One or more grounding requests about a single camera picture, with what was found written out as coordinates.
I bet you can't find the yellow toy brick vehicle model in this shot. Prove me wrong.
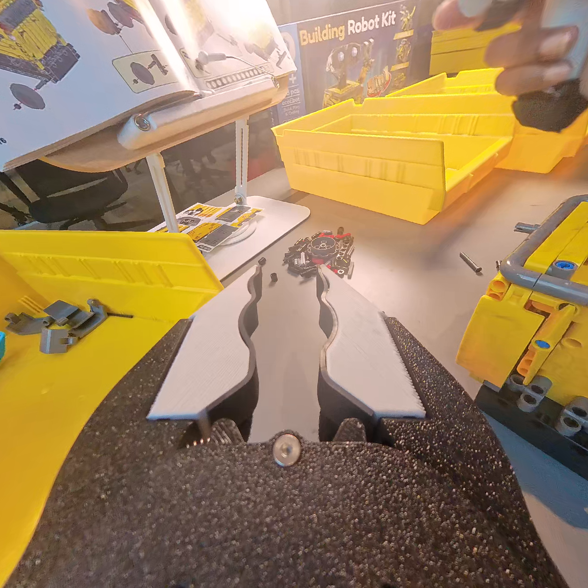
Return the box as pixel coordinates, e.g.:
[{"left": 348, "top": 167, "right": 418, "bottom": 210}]
[{"left": 457, "top": 195, "right": 588, "bottom": 480}]

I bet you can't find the black office chair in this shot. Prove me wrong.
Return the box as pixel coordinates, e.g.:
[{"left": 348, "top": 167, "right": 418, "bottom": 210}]
[{"left": 0, "top": 158, "right": 129, "bottom": 230}]

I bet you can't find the grey desk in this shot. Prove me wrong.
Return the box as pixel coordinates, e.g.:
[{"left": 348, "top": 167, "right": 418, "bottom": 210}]
[{"left": 0, "top": 166, "right": 588, "bottom": 588}]

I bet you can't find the yellow printed sticker sheet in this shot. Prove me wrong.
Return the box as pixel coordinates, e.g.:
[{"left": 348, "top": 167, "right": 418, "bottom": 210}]
[{"left": 166, "top": 202, "right": 263, "bottom": 251}]

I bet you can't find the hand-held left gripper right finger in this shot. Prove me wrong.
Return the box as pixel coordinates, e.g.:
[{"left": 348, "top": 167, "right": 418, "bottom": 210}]
[{"left": 316, "top": 267, "right": 427, "bottom": 442}]

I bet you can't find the white book stand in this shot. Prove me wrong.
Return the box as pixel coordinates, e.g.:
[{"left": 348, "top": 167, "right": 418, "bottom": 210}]
[{"left": 42, "top": 74, "right": 311, "bottom": 281}]

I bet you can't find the pile of grey brick pieces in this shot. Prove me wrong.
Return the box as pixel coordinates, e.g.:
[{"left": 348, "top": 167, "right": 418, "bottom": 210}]
[{"left": 5, "top": 299, "right": 134, "bottom": 355}]

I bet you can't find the printed cardboard toy box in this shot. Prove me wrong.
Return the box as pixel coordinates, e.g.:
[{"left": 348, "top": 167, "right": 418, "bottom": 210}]
[{"left": 276, "top": 0, "right": 432, "bottom": 122}]

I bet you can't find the pile of black brick parts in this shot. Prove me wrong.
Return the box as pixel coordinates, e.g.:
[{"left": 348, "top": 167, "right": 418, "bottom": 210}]
[{"left": 283, "top": 228, "right": 357, "bottom": 279}]

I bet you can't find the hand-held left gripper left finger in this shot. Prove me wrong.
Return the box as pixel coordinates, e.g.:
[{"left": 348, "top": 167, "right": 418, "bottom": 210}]
[{"left": 147, "top": 268, "right": 263, "bottom": 441}]

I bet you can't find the yellow storage bin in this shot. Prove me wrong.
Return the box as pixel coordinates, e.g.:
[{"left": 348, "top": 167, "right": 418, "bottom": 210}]
[
  {"left": 0, "top": 230, "right": 224, "bottom": 588},
  {"left": 386, "top": 69, "right": 588, "bottom": 175},
  {"left": 430, "top": 23, "right": 526, "bottom": 76},
  {"left": 273, "top": 92, "right": 515, "bottom": 226}
]

